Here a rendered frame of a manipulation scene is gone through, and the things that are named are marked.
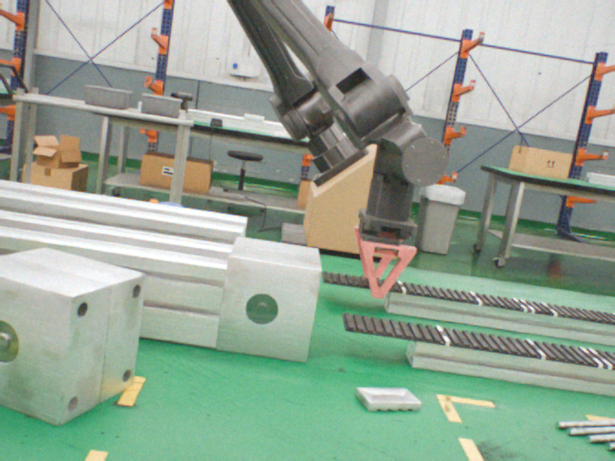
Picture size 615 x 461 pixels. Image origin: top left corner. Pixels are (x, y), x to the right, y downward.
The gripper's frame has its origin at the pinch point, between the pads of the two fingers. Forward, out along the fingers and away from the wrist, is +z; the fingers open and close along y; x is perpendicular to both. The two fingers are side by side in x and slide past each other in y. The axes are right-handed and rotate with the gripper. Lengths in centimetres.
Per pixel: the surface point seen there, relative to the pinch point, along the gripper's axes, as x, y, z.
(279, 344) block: -11.7, 23.8, 1.8
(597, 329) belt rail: 29.7, 1.4, 1.4
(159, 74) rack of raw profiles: -180, -703, -42
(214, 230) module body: -21.3, 5.0, -4.8
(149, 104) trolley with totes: -94, -279, -14
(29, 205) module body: -43.8, 5.3, -4.6
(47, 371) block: -28, 42, 0
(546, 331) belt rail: 23.2, 1.5, 2.6
